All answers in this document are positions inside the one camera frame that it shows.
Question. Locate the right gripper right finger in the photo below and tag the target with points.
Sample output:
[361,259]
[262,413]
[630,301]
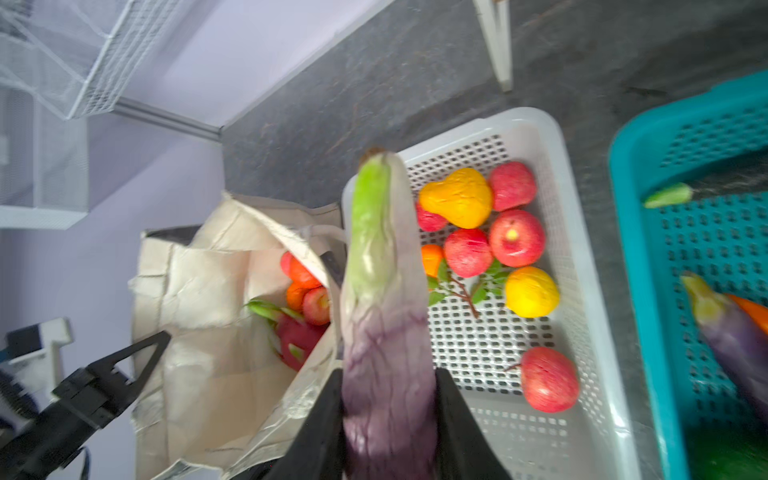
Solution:
[462,451]

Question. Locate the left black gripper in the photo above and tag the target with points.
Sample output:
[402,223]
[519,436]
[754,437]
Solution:
[88,400]

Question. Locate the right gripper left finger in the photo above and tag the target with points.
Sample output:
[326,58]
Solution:
[318,450]

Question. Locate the light purple striped eggplant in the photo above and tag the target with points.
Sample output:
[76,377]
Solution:
[389,381]

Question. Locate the cream canvas grocery bag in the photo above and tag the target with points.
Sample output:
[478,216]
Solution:
[220,399]

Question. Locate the pink dragon fruit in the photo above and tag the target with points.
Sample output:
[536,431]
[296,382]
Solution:
[291,336]

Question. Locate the orange fruit large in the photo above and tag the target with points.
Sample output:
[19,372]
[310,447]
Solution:
[294,296]

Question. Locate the red tomato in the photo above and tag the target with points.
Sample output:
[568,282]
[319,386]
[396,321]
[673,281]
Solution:
[301,276]

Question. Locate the red apple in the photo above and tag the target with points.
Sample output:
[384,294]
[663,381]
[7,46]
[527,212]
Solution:
[467,252]
[517,238]
[429,222]
[316,307]
[549,380]
[513,185]
[285,263]

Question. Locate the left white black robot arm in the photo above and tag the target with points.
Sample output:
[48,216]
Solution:
[30,371]

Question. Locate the leafy red twig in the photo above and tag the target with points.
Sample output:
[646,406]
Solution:
[443,284]

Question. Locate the yellow lemon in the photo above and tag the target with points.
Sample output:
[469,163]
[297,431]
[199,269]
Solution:
[530,292]

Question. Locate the small orange tangerine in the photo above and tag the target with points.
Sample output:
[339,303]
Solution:
[432,256]

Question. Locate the small white mesh basket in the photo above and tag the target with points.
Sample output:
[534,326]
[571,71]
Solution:
[44,165]

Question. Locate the yellow pear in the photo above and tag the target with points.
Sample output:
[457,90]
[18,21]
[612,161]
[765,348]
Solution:
[463,198]

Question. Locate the green avocado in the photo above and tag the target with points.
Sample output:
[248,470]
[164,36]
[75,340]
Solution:
[719,452]

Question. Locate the orange carrot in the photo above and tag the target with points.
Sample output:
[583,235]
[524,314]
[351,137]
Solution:
[757,312]

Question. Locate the teal plastic vegetable basket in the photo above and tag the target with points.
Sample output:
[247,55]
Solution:
[723,240]

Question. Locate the dark eggplant green stem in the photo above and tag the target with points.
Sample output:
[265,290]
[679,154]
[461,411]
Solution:
[743,174]

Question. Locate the white wooden two-tier shelf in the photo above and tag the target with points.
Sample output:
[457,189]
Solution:
[495,23]

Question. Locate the long white wire basket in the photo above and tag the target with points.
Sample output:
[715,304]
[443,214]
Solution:
[76,57]

